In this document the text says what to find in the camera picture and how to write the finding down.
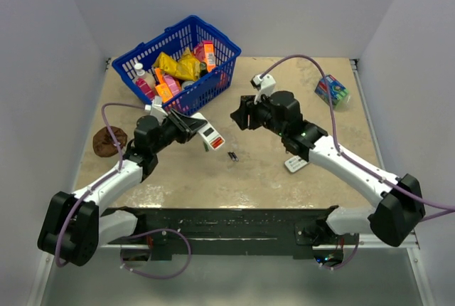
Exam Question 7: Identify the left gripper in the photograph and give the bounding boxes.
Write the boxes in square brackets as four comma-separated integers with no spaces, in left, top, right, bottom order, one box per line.
[151,108,206,154]

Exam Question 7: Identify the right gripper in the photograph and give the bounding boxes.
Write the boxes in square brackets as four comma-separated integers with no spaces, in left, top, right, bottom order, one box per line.
[231,89,287,137]

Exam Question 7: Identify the white red remote control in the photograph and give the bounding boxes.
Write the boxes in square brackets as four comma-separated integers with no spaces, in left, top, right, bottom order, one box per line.
[191,112,225,151]

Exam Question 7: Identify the orange battery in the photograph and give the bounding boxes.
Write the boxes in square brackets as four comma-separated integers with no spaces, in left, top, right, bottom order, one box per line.
[210,137,224,149]

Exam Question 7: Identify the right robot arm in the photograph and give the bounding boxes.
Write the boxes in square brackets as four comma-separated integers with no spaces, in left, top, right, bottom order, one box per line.
[230,91,425,247]

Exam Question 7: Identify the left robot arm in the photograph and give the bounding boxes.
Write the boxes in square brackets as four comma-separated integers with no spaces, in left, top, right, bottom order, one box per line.
[38,110,208,268]

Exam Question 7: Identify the white grey remote control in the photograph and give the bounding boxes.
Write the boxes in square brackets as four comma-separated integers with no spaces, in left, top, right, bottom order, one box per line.
[284,155,309,174]

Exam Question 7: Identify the left black purple battery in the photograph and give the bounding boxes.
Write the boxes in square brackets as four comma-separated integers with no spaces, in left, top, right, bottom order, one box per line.
[227,152,235,162]

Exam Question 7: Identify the black purple battery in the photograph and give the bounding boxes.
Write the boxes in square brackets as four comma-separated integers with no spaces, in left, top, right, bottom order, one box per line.
[227,152,235,162]
[231,152,239,162]

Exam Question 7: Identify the right black purple battery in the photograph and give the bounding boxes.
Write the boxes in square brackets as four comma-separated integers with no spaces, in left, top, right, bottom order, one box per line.
[231,152,239,162]

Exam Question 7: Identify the small orange box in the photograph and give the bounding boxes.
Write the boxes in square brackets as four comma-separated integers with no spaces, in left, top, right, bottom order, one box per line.
[155,83,173,103]

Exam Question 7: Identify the yellow snack bag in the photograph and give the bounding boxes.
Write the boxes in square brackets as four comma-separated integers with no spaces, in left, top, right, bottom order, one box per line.
[153,47,200,82]

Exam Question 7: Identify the white cap bottle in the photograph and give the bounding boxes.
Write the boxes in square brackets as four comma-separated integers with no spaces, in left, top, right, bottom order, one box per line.
[134,63,156,88]

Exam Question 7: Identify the orange pink box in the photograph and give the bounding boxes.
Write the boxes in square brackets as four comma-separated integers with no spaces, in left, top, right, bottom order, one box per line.
[193,40,216,72]

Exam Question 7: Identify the brown crumpled cloth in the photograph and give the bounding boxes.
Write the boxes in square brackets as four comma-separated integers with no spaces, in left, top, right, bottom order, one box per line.
[92,126,128,158]

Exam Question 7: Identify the blue green sponge pack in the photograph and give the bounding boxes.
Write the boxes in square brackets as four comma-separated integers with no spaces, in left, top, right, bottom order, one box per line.
[314,75,350,110]

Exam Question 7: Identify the blue plastic shopping basket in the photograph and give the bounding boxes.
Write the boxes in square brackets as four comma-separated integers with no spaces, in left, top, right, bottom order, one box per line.
[112,15,241,116]

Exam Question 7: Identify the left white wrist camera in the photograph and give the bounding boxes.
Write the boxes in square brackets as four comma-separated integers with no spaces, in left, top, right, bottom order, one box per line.
[144,100,168,123]

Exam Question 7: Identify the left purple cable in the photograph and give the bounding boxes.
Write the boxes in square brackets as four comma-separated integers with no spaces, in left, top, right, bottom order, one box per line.
[53,102,146,268]

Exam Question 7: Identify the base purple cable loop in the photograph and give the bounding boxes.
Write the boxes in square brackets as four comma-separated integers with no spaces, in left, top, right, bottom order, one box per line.
[119,228,193,280]

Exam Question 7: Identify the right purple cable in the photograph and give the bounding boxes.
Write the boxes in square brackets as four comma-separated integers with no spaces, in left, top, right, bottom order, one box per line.
[262,54,455,223]

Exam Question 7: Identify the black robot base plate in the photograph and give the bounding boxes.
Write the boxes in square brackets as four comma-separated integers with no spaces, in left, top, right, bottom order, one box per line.
[114,208,358,260]

